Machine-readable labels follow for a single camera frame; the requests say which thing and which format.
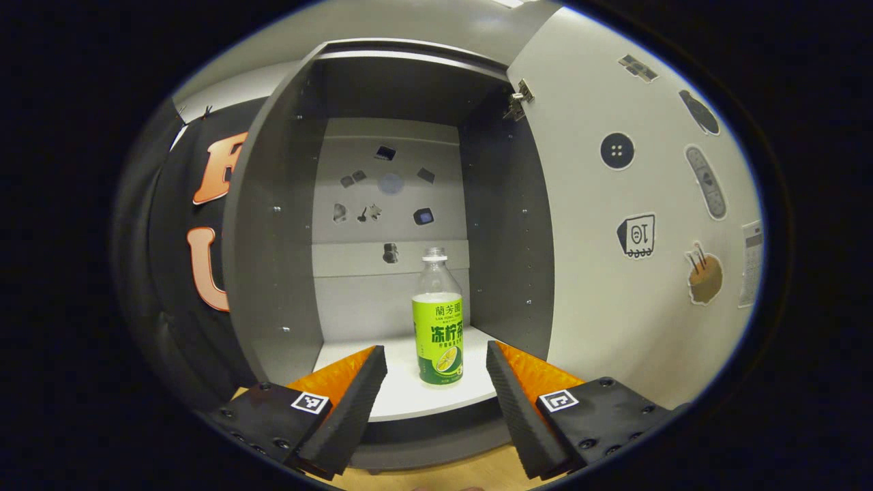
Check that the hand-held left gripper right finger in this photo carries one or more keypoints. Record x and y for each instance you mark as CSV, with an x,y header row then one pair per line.
x,y
518,409

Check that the metal cabinet hinge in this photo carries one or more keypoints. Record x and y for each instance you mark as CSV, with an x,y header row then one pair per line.
x,y
518,102

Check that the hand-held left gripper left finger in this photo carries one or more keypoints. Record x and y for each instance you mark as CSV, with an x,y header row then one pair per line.
x,y
351,409

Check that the green label drink bottle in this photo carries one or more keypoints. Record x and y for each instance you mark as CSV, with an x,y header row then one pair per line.
x,y
438,334

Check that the dark grey cabinet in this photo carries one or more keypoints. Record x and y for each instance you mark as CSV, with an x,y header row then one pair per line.
x,y
273,273

